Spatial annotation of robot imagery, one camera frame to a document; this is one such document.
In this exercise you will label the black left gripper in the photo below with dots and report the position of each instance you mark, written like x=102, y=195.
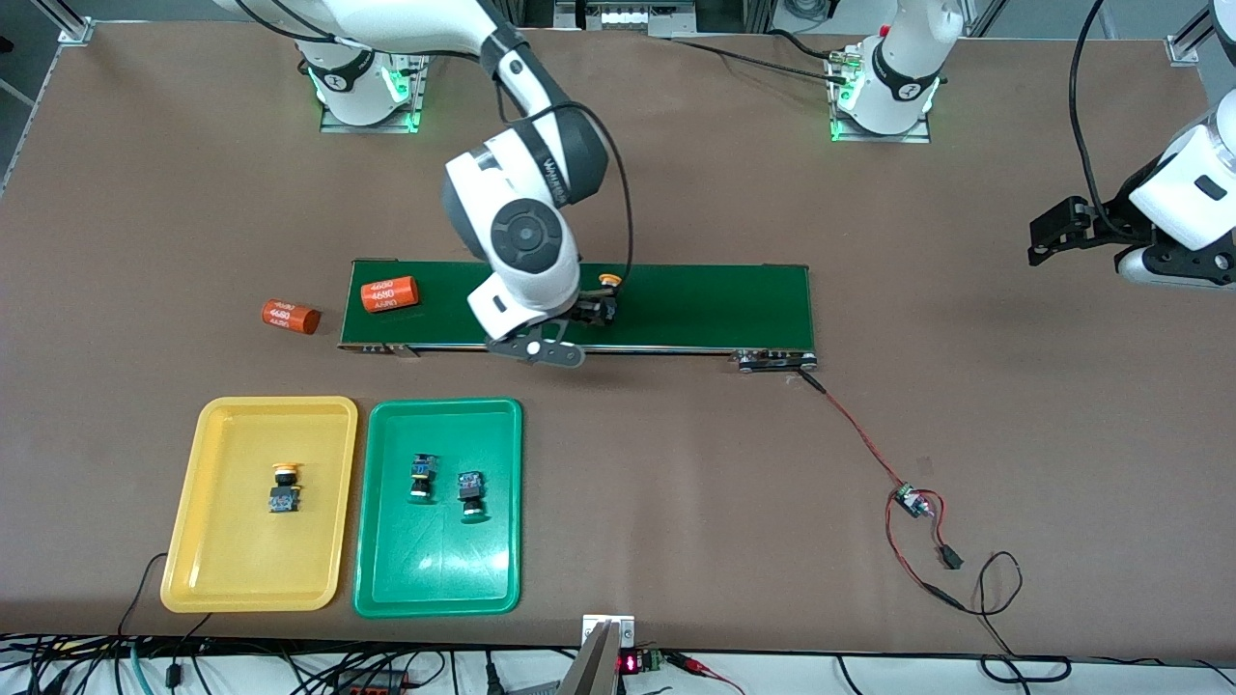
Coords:
x=1112, y=214

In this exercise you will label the orange cylinder white print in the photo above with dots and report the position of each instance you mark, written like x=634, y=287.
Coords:
x=290, y=317
x=389, y=293

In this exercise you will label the green push button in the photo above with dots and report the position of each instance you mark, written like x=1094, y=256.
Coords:
x=421, y=475
x=470, y=494

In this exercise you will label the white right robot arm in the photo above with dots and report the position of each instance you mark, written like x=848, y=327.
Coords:
x=521, y=222

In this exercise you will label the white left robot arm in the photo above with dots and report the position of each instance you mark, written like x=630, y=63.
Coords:
x=903, y=68

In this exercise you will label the green conveyor belt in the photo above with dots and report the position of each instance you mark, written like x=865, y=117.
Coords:
x=715, y=304

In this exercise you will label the white electronics unit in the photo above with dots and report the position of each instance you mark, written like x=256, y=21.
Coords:
x=628, y=17

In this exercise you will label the green plastic tray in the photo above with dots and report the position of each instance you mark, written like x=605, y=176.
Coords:
x=439, y=569

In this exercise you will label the small green controller board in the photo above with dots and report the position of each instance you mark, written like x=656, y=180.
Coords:
x=908, y=500

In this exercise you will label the green board red display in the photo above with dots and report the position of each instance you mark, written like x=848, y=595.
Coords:
x=639, y=662

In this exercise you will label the red clip lead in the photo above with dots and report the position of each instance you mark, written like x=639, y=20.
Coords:
x=700, y=666

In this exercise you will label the black orange power strip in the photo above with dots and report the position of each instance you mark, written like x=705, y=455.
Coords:
x=372, y=683

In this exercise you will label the yellow plastic tray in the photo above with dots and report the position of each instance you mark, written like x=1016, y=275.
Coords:
x=232, y=560

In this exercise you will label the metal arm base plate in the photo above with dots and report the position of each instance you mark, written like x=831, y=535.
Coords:
x=372, y=127
x=884, y=138

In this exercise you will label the aluminium frame corner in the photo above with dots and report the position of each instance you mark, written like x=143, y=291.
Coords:
x=1186, y=50
x=75, y=29

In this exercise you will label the silver camera mount bracket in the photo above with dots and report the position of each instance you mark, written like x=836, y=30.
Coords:
x=608, y=627

